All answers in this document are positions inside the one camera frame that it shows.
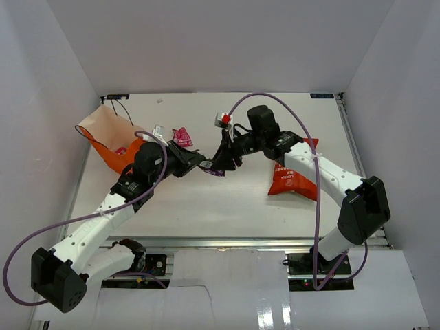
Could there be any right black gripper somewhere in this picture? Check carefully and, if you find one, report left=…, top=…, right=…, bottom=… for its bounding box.
left=210, top=129, right=265, bottom=171

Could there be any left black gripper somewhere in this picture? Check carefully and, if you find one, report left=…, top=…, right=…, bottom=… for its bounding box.
left=150, top=140, right=205, bottom=186

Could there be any brown chocolate wrapper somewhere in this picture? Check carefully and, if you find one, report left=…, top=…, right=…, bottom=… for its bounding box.
left=194, top=149, right=225, bottom=177

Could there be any red chips bag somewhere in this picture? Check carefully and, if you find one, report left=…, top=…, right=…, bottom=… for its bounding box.
left=267, top=137, right=321, bottom=203

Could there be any pink snack packet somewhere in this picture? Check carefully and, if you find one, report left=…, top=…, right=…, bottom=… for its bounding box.
left=172, top=127, right=193, bottom=148
left=115, top=147, right=127, bottom=155

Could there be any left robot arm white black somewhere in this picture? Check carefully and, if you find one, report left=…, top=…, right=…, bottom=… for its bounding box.
left=31, top=142, right=205, bottom=313

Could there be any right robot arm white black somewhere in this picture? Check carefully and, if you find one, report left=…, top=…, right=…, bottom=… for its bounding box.
left=210, top=105, right=391, bottom=274

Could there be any orange paper bag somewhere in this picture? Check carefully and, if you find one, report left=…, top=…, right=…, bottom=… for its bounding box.
left=76, top=105, right=144, bottom=174

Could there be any black label top left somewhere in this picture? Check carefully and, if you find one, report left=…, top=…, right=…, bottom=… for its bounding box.
left=105, top=93, right=130, bottom=100

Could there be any blue table label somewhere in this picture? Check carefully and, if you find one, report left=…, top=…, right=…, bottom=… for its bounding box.
left=310, top=93, right=334, bottom=99

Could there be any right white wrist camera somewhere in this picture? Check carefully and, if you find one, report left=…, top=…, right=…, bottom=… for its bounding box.
left=214, top=112, right=233, bottom=131

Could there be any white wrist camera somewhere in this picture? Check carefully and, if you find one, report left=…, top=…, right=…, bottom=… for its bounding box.
left=141, top=124, right=168, bottom=146
left=214, top=112, right=233, bottom=131

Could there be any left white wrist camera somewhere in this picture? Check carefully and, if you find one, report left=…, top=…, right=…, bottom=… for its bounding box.
left=141, top=124, right=168, bottom=146

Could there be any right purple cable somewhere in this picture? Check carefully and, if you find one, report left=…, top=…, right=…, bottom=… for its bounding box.
left=226, top=92, right=369, bottom=292

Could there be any purple cable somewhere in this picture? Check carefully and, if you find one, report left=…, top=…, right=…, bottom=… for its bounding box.
left=2, top=130, right=169, bottom=307
left=226, top=92, right=369, bottom=292

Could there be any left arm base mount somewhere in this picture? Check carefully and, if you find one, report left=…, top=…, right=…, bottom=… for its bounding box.
left=101, top=254, right=170, bottom=289

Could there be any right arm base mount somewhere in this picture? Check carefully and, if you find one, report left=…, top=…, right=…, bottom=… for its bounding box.
left=282, top=253, right=355, bottom=292

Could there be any aluminium front rail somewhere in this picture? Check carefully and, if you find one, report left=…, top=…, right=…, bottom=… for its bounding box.
left=99, top=236, right=389, bottom=250

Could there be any aluminium rail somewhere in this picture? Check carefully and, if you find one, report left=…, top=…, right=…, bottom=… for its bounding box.
left=99, top=236, right=389, bottom=250
left=335, top=92, right=391, bottom=244

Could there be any aluminium right side rail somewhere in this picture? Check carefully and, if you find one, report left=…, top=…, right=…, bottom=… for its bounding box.
left=335, top=92, right=391, bottom=244

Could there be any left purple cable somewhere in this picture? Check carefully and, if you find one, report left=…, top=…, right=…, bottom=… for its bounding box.
left=2, top=130, right=169, bottom=307

